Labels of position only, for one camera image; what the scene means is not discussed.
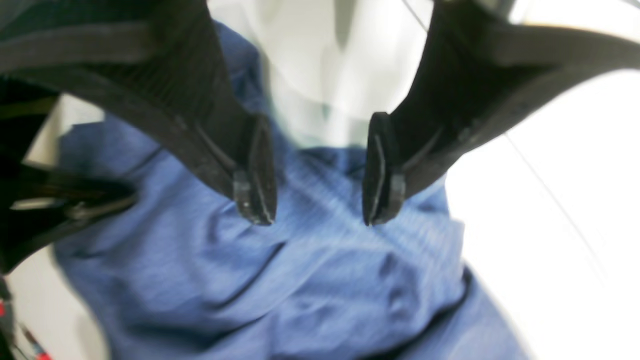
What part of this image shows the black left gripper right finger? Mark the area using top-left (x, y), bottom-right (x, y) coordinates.
top-left (362, 0), bottom-right (639, 226)

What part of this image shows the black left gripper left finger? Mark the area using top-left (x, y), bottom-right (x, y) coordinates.
top-left (0, 0), bottom-right (278, 226)

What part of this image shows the blue grey t-shirt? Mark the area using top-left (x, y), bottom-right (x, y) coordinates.
top-left (52, 22), bottom-right (531, 360)

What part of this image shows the orange handled screwdriver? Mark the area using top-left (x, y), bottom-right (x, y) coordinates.
top-left (19, 323), bottom-right (53, 360)

